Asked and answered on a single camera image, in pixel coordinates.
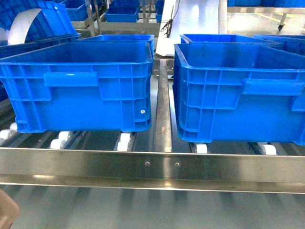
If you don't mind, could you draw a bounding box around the beige plastic dustpan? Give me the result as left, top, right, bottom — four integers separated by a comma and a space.
0, 189, 20, 229

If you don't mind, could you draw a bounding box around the steel roller shelf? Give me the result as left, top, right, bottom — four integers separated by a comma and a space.
0, 4, 305, 194

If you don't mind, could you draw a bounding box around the blue bin rear left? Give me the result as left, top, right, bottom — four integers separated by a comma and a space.
78, 34, 154, 58

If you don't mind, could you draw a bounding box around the blue plastic bin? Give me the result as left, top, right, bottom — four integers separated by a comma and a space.
0, 42, 153, 133
173, 42, 305, 145

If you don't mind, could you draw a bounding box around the blue plastic bin left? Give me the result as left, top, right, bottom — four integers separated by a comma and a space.
0, 42, 153, 133

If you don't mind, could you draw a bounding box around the blue bin rear right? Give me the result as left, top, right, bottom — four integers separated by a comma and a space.
180, 34, 282, 47

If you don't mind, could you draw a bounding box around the blue plastic bin right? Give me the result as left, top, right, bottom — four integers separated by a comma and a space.
173, 42, 305, 145

